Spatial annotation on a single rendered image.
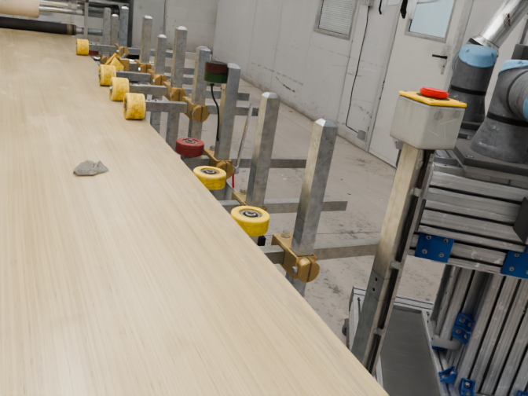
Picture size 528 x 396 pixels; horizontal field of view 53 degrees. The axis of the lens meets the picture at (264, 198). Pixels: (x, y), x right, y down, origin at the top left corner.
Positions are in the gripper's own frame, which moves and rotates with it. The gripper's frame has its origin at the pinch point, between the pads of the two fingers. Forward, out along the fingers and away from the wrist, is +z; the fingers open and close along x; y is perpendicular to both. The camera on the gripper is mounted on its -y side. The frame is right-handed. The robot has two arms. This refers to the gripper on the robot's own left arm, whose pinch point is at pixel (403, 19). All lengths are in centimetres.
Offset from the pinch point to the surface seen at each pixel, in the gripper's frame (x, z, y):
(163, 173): -6, 42, -47
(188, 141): 22, 41, -48
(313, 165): -19.7, 28.9, -12.6
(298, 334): -58, 42, -10
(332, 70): 500, 67, -14
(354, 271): 143, 132, 20
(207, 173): -1, 41, -37
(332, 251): -10, 51, -5
